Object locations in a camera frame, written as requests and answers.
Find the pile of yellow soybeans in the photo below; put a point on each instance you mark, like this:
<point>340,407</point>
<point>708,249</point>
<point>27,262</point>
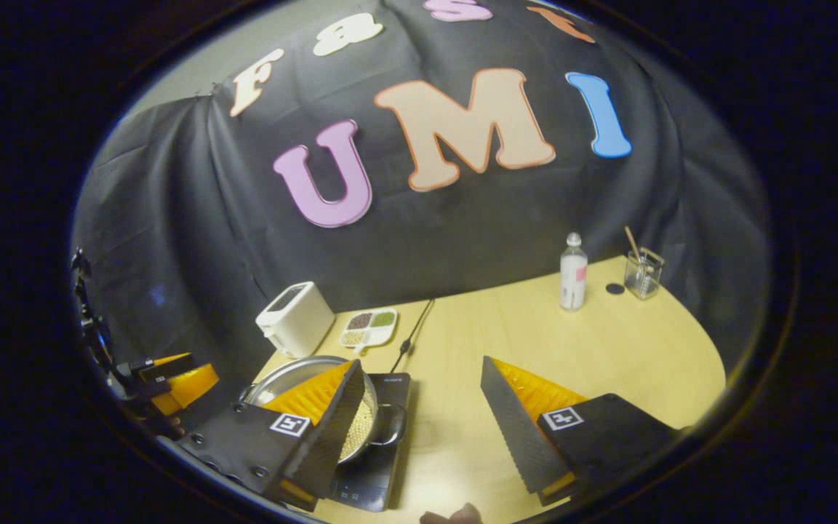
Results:
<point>361,429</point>

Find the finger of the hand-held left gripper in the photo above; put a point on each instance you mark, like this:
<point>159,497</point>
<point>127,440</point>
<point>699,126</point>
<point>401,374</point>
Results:
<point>168,367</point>
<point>193,386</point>

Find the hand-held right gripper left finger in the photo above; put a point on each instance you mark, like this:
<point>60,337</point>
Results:
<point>332,429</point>

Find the clear glass holder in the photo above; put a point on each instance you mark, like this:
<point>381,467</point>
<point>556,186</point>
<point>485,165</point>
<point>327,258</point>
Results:
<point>643,278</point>

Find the black induction cooktop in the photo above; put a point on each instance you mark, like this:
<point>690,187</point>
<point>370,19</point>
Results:
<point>379,473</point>

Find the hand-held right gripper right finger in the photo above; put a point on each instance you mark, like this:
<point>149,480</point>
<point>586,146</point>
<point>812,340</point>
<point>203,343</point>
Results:
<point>517,429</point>

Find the wooden stick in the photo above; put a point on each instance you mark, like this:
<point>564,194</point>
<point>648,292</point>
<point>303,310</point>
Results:
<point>631,240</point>

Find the small black round cap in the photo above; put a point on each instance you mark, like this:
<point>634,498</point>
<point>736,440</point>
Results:
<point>615,288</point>

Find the white toaster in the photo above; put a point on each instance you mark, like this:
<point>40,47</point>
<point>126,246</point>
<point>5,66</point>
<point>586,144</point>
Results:
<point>295,320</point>

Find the clear bottle with pink label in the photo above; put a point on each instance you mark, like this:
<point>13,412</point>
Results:
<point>573,276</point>

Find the white divided bean dish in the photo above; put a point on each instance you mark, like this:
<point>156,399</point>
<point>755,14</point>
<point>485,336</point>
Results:
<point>369,329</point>

